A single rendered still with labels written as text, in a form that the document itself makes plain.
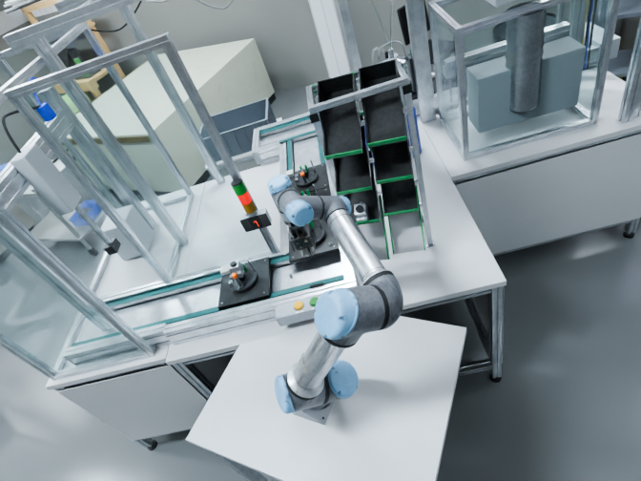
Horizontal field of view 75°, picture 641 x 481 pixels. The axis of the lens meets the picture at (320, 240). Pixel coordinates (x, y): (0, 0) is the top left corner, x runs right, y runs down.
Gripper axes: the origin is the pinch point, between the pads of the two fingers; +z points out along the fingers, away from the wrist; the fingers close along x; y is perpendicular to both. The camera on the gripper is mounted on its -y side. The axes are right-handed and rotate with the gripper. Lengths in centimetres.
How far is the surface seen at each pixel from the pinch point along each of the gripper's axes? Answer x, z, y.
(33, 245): -87, -37, 1
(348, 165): 21.8, -16.7, -22.8
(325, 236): 1.8, 25.9, -35.3
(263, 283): -29.2, 26.2, -15.3
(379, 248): 24.7, 20.7, -13.1
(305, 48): -2, 72, -445
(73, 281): -86, -17, 1
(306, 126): -3, 31, -159
